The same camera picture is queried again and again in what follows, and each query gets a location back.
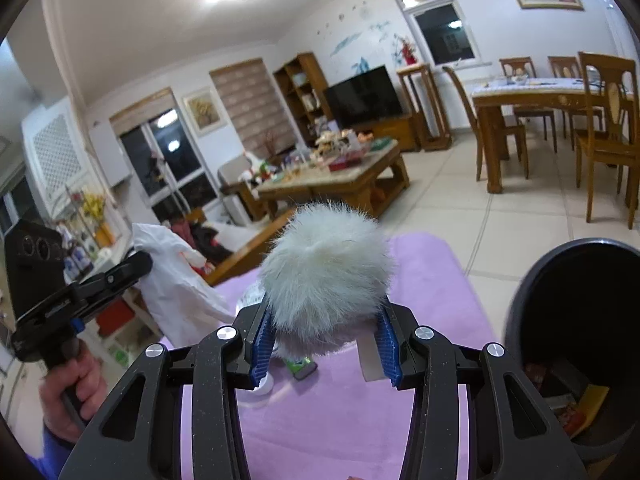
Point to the wooden television stand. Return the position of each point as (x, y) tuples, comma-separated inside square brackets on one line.
[(400, 132)]

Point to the wooden fruit rack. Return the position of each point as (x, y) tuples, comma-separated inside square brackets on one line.
[(330, 141)]

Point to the yellow packet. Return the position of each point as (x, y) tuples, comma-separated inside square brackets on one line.
[(595, 400)]

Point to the white standing air conditioner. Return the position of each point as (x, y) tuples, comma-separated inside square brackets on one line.
[(617, 40)]

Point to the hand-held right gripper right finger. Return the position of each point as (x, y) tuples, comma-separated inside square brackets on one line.
[(390, 350)]

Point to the person's left forearm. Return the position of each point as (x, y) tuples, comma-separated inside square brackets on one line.
[(45, 460)]

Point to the white green drink carton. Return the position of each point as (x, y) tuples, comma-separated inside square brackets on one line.
[(301, 367)]

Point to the white lattice cabinet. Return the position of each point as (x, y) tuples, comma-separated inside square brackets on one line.
[(55, 150)]

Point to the wooden dining table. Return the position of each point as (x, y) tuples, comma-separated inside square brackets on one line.
[(525, 100)]

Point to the white fluffy pompom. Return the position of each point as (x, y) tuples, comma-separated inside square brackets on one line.
[(325, 275)]

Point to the green box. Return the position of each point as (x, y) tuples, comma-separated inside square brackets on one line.
[(381, 144)]

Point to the striped roller blind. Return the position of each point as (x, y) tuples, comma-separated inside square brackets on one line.
[(250, 105)]

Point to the sunflower framed picture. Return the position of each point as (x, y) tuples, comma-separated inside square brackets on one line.
[(202, 110)]

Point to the beige roman blind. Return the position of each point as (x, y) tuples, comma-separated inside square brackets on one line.
[(142, 112)]

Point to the wooden coffee table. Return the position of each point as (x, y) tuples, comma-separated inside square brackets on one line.
[(350, 170)]

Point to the white wall unit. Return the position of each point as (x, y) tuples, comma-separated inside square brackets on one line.
[(110, 155)]

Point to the red gift box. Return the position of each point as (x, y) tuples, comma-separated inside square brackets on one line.
[(347, 162)]

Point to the wooden armchair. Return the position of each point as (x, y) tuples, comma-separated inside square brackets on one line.
[(235, 170)]

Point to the wooden dining chair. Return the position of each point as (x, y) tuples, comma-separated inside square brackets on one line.
[(517, 66), (460, 95), (565, 66), (610, 145)]

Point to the dark clothes pile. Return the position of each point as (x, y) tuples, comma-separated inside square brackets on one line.
[(200, 237)]

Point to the white side cabinet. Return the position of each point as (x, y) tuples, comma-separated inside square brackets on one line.
[(135, 355)]

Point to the wooden sofa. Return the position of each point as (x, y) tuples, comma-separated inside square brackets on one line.
[(250, 250)]

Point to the black television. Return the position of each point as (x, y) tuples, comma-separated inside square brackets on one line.
[(365, 95)]

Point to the glass balcony door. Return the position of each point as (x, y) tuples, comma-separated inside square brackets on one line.
[(170, 160)]

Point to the black trash bin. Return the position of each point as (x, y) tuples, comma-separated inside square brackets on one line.
[(575, 310)]

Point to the stuffed toy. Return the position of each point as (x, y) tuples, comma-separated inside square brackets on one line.
[(257, 170)]

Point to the blue wall decal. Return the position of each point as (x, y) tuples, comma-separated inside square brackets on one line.
[(345, 42)]

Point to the wooden bookshelf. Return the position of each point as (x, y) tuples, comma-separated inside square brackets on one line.
[(320, 75)]

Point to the tall wooden plant stand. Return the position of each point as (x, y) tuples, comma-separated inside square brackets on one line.
[(425, 105)]

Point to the white framed window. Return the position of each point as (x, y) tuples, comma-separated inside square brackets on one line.
[(445, 35)]

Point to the person's left hand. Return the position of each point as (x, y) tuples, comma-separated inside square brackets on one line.
[(75, 375)]

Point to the yellow flowers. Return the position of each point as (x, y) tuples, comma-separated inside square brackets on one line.
[(95, 207)]

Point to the red flower vase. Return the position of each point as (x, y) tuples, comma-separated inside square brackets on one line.
[(409, 55)]

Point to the small white cup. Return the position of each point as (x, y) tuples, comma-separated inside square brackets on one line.
[(264, 386)]

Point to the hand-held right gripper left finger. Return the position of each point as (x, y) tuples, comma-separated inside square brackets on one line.
[(262, 340)]

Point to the red drink carton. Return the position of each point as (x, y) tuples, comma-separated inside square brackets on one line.
[(537, 377)]

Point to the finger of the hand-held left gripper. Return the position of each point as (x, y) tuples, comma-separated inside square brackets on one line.
[(97, 307), (125, 267)]

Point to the printed purple cloth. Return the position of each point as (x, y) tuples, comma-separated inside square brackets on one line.
[(325, 425)]

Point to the white plastic bag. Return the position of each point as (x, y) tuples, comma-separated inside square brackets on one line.
[(175, 290)]

